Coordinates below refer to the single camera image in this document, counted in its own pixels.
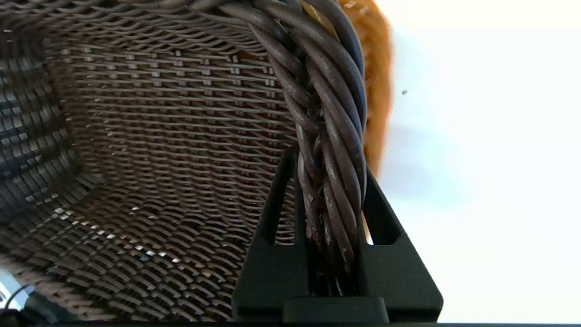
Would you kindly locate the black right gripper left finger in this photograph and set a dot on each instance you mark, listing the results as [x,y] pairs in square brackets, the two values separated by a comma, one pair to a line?
[272,272]

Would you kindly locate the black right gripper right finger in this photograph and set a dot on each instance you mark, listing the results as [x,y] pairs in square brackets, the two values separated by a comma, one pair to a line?
[399,281]

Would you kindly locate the dark brown wicker basket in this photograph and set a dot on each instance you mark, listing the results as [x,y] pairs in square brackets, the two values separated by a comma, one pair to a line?
[159,136]

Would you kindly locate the orange wicker basket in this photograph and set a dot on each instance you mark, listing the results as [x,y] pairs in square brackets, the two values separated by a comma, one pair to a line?
[376,81]

